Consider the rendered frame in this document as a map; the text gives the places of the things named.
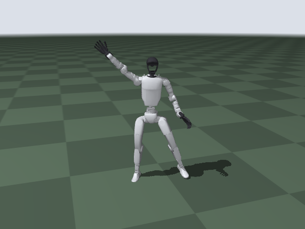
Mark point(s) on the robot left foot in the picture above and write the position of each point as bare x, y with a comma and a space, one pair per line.
183, 171

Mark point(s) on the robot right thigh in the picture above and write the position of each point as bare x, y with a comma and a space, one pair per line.
138, 133

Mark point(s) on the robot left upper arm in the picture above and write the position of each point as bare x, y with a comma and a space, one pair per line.
168, 88

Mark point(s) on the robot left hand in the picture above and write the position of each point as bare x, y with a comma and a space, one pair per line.
186, 120

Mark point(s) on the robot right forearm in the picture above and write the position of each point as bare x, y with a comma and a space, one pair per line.
114, 61

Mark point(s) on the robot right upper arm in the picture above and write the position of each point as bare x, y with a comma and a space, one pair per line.
136, 79

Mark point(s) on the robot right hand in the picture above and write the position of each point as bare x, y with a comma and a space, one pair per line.
103, 49

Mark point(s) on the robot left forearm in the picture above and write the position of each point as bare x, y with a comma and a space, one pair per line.
176, 107

